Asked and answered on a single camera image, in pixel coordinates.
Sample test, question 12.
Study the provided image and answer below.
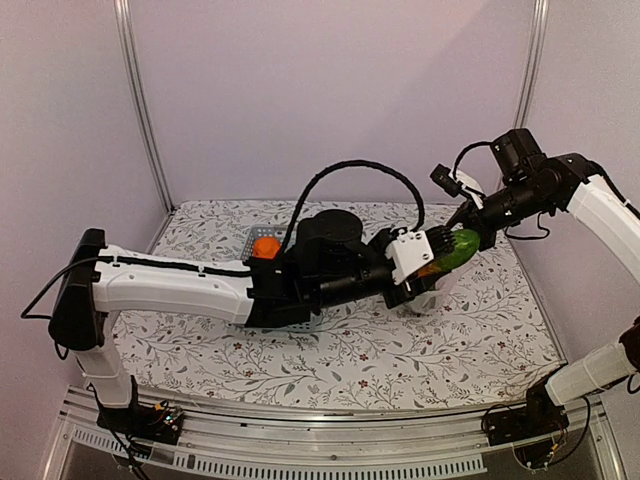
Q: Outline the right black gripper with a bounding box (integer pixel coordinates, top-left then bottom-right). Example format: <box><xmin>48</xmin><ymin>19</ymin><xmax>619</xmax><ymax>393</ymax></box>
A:
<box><xmin>440</xmin><ymin>177</ymin><xmax>551</xmax><ymax>251</ymax></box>

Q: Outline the green orange toy mango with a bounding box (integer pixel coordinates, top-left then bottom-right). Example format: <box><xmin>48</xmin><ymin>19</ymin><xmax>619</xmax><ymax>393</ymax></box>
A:
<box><xmin>417</xmin><ymin>229</ymin><xmax>481</xmax><ymax>278</ymax></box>

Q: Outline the clear zip top bag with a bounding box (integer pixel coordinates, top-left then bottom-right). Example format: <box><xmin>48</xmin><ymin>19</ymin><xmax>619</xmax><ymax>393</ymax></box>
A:
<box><xmin>400</xmin><ymin>256</ymin><xmax>474</xmax><ymax>315</ymax></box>

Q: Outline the blue plastic basket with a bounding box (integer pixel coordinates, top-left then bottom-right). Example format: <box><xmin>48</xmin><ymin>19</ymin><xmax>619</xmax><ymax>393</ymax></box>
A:
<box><xmin>234</xmin><ymin>224</ymin><xmax>324</xmax><ymax>335</ymax></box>

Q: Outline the orange toy fruit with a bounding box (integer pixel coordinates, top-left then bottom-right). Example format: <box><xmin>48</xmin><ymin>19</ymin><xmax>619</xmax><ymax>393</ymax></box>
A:
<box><xmin>252</xmin><ymin>236</ymin><xmax>281</xmax><ymax>260</ymax></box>

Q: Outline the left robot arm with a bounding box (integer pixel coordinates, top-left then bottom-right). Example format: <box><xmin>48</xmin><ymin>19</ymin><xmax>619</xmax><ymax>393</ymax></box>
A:
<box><xmin>46</xmin><ymin>209</ymin><xmax>455</xmax><ymax>434</ymax></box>

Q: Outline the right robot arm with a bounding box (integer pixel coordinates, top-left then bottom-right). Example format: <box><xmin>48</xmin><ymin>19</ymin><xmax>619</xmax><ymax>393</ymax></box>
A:
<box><xmin>432</xmin><ymin>128</ymin><xmax>639</xmax><ymax>436</ymax></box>

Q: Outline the floral tablecloth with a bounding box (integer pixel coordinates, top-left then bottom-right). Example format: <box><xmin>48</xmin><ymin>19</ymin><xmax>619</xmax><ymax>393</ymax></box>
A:
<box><xmin>97</xmin><ymin>199</ymin><xmax>569</xmax><ymax>412</ymax></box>

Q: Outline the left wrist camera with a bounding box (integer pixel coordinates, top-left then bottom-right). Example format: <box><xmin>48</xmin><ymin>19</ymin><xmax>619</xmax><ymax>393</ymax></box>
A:
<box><xmin>384</xmin><ymin>226</ymin><xmax>455</xmax><ymax>285</ymax></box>

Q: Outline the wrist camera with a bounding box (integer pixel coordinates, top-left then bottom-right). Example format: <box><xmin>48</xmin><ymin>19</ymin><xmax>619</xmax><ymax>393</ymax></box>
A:
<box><xmin>384</xmin><ymin>226</ymin><xmax>455</xmax><ymax>285</ymax></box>
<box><xmin>430</xmin><ymin>164</ymin><xmax>486</xmax><ymax>209</ymax></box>

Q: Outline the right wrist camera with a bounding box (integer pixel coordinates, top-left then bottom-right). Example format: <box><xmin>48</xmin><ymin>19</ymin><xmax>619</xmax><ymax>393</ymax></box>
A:
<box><xmin>430</xmin><ymin>164</ymin><xmax>486</xmax><ymax>209</ymax></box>

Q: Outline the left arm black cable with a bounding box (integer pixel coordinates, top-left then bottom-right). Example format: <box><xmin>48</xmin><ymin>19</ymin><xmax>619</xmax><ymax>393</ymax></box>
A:
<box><xmin>284</xmin><ymin>159</ymin><xmax>426</xmax><ymax>251</ymax></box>

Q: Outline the right aluminium frame post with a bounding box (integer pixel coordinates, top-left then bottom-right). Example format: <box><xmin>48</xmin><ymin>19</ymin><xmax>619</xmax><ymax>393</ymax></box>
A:
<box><xmin>513</xmin><ymin>0</ymin><xmax>550</xmax><ymax>128</ymax></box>

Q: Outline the aluminium frame post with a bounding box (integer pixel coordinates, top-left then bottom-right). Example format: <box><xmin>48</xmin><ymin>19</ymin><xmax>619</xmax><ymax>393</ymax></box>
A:
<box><xmin>113</xmin><ymin>0</ymin><xmax>175</xmax><ymax>214</ymax></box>
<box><xmin>513</xmin><ymin>0</ymin><xmax>550</xmax><ymax>128</ymax></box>

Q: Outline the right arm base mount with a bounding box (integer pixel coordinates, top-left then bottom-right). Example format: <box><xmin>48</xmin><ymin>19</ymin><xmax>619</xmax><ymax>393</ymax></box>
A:
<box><xmin>481</xmin><ymin>375</ymin><xmax>569</xmax><ymax>446</ymax></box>

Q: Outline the aluminium front rail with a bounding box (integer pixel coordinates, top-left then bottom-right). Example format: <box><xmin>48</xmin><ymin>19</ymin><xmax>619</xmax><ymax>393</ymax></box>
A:
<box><xmin>42</xmin><ymin>384</ymin><xmax>621</xmax><ymax>480</ymax></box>

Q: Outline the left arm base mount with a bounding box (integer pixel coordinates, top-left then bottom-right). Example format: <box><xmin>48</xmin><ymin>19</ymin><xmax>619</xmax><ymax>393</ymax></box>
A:
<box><xmin>95</xmin><ymin>375</ymin><xmax>184</xmax><ymax>445</ymax></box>

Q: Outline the left aluminium frame post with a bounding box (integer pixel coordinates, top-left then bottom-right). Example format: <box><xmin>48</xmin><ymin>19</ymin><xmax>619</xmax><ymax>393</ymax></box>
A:
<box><xmin>113</xmin><ymin>0</ymin><xmax>175</xmax><ymax>214</ymax></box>

